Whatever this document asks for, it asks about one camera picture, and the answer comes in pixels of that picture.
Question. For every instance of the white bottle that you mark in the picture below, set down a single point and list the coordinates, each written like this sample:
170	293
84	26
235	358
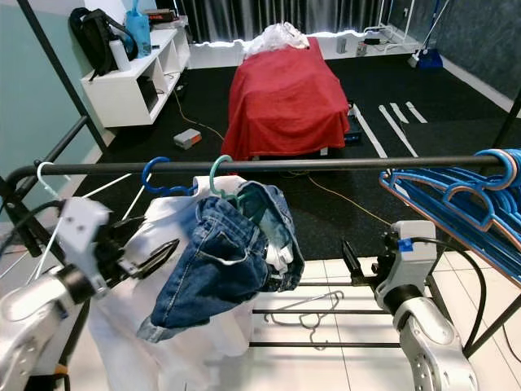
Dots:
120	55

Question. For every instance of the black metal garment rack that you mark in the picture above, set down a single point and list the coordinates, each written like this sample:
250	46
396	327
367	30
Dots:
334	164

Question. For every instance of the blue denim jeans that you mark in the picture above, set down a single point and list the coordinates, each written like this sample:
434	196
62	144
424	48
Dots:
203	261

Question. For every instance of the black backpack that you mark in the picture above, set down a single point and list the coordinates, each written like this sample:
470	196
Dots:
94	39

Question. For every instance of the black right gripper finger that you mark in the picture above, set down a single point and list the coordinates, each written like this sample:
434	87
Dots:
353	259
361	276

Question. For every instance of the stack of blue hangers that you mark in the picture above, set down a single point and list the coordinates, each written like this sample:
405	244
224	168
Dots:
464	208

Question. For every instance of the white shelf unit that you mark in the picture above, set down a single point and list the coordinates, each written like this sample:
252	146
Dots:
118	98

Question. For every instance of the white shirt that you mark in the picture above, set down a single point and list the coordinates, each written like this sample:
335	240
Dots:
122	342

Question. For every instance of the teal plastic hanger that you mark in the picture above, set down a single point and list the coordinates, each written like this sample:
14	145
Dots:
212	175

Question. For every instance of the blue broom with dustpan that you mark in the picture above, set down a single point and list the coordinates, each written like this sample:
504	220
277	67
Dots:
429	57

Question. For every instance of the small grey red box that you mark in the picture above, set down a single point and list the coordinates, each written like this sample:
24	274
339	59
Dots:
187	138

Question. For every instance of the dark curtain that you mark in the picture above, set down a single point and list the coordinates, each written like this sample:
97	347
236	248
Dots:
277	18

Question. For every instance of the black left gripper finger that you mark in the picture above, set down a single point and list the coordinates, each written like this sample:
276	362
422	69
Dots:
159	251
145	270

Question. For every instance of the blue plastic hanger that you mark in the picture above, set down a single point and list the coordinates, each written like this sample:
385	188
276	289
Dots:
144	177

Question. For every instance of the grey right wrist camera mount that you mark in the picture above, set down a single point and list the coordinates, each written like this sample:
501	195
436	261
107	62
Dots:
413	257

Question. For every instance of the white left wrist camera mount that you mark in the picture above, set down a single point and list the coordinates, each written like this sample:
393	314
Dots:
88	232

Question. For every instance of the light blue bag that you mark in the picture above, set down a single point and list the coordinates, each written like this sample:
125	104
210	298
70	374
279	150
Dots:
139	31

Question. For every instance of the white plastic bag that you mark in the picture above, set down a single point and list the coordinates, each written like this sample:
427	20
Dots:
277	37

